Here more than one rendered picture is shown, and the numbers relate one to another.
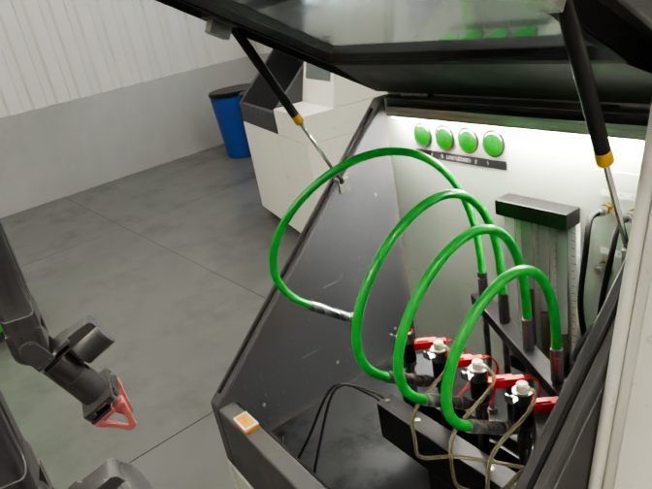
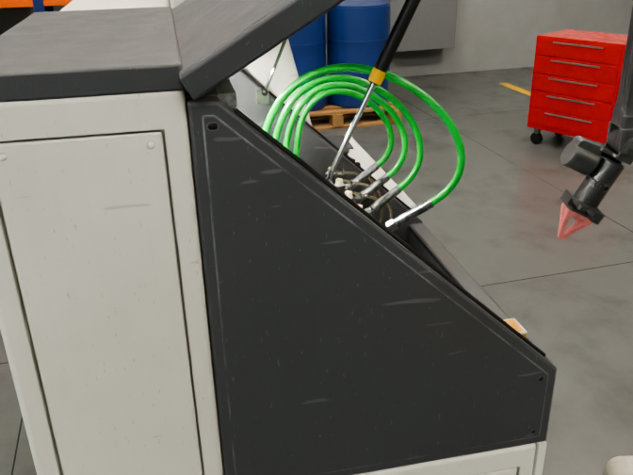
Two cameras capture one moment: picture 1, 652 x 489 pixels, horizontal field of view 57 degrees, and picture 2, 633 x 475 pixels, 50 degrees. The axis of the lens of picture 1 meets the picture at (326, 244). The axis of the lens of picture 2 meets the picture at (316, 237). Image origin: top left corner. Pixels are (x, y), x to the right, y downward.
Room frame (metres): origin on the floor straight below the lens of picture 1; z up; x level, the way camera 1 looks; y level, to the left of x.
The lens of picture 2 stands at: (2.07, 0.25, 1.65)
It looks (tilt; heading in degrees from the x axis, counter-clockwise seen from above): 25 degrees down; 200
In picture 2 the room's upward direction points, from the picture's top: 1 degrees counter-clockwise
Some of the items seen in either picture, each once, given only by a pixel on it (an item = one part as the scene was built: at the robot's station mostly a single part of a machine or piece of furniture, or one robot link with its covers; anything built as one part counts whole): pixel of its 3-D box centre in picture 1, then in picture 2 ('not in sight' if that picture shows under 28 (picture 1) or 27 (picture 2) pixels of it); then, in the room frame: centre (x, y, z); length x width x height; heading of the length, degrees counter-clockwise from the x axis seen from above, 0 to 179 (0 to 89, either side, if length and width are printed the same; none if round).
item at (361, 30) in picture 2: not in sight; (325, 62); (-3.90, -1.83, 0.51); 1.20 x 0.85 x 1.02; 123
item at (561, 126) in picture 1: (496, 118); (212, 66); (1.01, -0.33, 1.43); 0.54 x 0.03 x 0.02; 32
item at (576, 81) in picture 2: not in sight; (585, 93); (-3.56, 0.42, 0.43); 0.70 x 0.46 x 0.86; 60
